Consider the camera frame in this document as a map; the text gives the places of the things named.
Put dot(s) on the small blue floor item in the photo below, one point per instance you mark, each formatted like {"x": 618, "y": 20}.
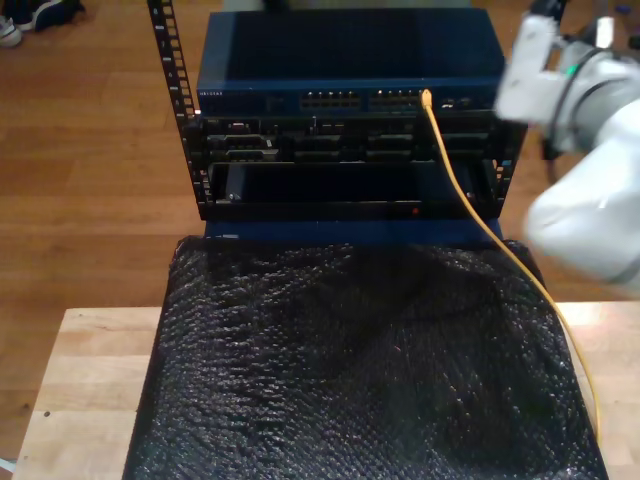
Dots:
{"x": 623, "y": 8}

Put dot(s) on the black Dell server unit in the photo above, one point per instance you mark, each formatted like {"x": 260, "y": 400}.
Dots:
{"x": 325, "y": 142}

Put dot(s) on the black empty rack tray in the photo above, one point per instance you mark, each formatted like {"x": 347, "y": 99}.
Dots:
{"x": 325, "y": 185}

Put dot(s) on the blue base board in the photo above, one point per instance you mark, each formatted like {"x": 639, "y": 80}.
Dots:
{"x": 300, "y": 232}

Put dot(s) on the black bubble-wrap mat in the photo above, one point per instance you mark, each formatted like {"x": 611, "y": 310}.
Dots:
{"x": 325, "y": 400}

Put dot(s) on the dark blue shoe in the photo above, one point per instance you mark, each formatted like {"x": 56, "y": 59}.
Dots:
{"x": 45, "y": 12}

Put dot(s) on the white sneaker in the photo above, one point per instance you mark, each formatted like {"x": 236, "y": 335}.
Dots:
{"x": 7, "y": 32}

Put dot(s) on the blue Netgear network switch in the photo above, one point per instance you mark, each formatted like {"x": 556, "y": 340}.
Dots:
{"x": 350, "y": 50}

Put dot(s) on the black perforated rack frame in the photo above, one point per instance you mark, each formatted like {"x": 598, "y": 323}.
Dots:
{"x": 170, "y": 60}

